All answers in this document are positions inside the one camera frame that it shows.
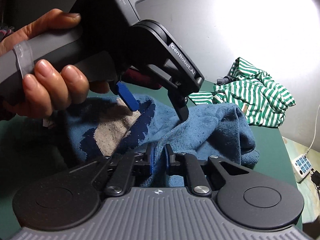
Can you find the green white striped shirt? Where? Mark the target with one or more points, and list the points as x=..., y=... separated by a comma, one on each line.
x=262, y=97

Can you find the green mat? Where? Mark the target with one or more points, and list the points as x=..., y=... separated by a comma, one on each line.
x=272, y=155

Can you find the stack of folded clothes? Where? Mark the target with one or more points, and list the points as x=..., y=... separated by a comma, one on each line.
x=142, y=80

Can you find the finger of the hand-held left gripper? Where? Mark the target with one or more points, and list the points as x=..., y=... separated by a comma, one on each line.
x=126, y=95
x=181, y=107

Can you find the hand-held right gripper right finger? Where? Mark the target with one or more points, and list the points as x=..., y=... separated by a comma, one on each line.
x=167, y=160

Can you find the black power adapter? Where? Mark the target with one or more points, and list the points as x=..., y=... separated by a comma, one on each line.
x=315, y=178

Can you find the blue knit sweater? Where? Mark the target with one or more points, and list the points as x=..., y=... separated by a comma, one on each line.
x=212, y=130

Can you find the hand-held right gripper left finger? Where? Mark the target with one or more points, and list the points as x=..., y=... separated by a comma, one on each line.
x=151, y=161

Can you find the person's left hand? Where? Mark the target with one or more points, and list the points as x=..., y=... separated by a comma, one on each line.
x=50, y=90

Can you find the white power strip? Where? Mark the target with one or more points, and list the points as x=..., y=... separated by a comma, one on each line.
x=302, y=167

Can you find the dark grey cloth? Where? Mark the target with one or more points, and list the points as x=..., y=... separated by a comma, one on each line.
x=223, y=80

